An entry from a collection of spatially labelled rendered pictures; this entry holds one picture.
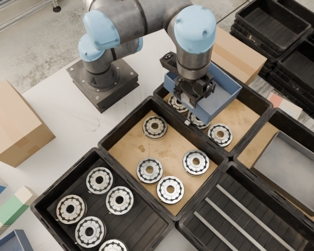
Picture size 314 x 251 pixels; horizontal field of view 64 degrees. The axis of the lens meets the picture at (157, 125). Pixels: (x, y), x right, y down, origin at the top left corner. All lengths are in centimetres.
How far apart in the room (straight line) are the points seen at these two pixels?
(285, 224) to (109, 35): 89
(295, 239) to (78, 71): 114
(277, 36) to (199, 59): 149
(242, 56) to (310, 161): 54
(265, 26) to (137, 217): 155
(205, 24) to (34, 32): 238
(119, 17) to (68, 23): 222
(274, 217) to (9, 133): 108
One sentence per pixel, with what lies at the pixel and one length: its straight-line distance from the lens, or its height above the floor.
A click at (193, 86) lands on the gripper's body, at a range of 65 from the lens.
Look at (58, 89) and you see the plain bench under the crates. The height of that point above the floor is 70.
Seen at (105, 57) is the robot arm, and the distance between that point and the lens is 108.
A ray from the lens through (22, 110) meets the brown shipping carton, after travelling 120.
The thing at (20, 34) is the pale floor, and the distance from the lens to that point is 279.
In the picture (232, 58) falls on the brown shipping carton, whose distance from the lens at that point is 126.
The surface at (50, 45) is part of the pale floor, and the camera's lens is 259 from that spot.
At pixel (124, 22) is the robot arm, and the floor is 145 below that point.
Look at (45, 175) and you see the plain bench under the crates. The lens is 124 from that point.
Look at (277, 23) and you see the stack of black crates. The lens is 207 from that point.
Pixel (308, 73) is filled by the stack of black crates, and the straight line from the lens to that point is 203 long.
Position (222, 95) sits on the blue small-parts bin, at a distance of 88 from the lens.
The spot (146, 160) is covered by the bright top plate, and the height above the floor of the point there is 86.
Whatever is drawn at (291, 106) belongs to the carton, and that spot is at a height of 77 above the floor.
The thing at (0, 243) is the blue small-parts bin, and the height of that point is 73.
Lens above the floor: 181
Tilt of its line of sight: 67 degrees down
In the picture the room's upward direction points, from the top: straight up
